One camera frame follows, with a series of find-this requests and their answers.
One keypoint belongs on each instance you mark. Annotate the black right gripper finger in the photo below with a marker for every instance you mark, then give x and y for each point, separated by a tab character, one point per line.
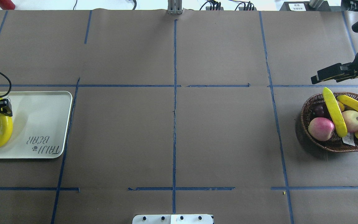
337	72

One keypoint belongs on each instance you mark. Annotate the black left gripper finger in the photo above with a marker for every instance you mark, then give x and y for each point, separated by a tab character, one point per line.
5	107

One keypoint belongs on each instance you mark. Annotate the yellow-green banana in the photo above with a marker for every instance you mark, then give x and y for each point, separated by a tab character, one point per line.
335	112

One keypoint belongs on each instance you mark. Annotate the white bear tray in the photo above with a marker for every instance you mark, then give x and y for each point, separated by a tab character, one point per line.
40	124

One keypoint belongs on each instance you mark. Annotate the pale yellow apple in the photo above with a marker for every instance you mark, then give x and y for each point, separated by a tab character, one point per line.
351	120

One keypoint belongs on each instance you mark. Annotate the pink red apple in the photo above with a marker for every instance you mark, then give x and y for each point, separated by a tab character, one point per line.
321	129

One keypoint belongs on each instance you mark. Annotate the red bottle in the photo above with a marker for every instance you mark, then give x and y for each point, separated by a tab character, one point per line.
7	5

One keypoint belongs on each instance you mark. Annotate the aluminium frame post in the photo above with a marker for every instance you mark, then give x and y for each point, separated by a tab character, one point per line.
175	7

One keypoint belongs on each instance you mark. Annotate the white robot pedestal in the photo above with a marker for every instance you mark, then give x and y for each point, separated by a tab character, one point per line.
174	219

